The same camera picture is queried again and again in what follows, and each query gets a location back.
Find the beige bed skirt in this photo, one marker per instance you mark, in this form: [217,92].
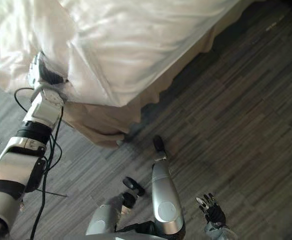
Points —
[103,120]

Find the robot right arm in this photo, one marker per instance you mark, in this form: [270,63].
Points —
[216,233]

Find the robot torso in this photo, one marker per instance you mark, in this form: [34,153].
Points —
[135,228]

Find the white duvet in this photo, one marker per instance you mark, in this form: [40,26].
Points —
[125,45]

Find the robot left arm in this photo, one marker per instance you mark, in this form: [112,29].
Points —
[18,160]

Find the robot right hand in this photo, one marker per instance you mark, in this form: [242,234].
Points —
[214,212]

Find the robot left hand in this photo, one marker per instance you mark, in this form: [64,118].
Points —
[47,75]

